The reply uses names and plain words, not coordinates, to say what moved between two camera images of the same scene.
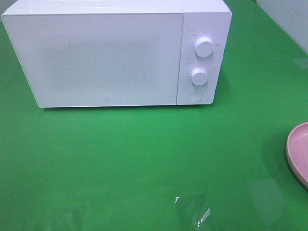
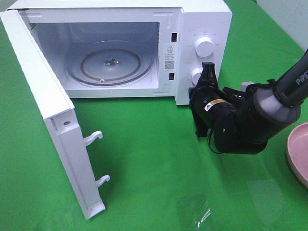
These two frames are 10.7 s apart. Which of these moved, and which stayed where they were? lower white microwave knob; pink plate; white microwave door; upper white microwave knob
Moved: white microwave door
Stayed: pink plate; upper white microwave knob; lower white microwave knob
